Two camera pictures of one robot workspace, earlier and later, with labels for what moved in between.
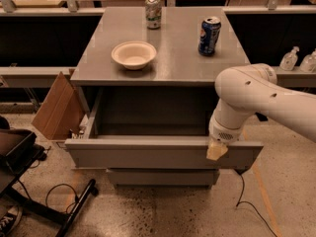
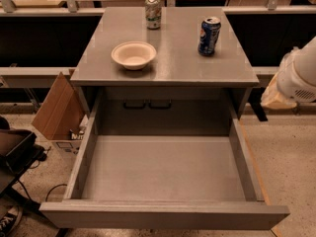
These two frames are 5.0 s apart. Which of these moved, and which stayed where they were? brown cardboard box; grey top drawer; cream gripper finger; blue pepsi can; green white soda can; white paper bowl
Moved: cream gripper finger; grey top drawer
Stayed: green white soda can; blue pepsi can; brown cardboard box; white paper bowl
